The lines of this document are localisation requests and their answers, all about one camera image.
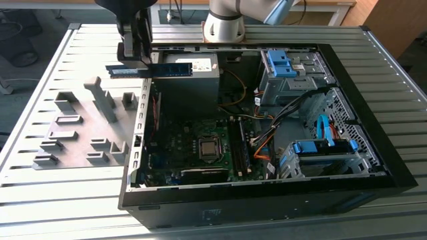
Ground blue RAM stick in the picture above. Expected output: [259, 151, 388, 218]
[105, 62, 195, 79]

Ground black RAM slot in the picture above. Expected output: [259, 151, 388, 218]
[229, 116, 242, 177]

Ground grey power supply unit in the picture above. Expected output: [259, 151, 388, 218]
[154, 53, 222, 113]

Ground black wheeled container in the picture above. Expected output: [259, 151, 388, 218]
[0, 9, 43, 68]

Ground grey parts rack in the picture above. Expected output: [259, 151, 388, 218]
[31, 76, 141, 172]

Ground green motherboard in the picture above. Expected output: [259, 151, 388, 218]
[145, 116, 269, 187]

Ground square CPU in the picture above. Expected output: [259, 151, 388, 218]
[198, 136, 225, 161]

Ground grey metal disk bay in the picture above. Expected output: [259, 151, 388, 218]
[258, 49, 338, 107]
[278, 139, 389, 180]

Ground wooden desk white legs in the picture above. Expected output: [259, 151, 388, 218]
[146, 0, 358, 26]

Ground black graphics card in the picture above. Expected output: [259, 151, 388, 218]
[179, 166, 233, 186]

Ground blue carrier with black disk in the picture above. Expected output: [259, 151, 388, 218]
[293, 139, 359, 156]

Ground black open PC case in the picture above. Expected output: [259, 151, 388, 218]
[118, 42, 420, 230]

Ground wooden cabinet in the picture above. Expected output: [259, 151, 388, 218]
[364, 0, 427, 60]

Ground thin red wire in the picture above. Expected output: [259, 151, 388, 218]
[150, 96, 162, 142]

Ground yellow wire loop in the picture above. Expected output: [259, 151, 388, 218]
[218, 69, 249, 109]

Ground red power wire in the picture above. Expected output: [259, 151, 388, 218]
[253, 104, 269, 120]

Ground blue flat data wire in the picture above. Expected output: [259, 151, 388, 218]
[315, 113, 337, 148]

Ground orange flat wire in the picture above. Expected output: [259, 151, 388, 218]
[329, 121, 347, 140]

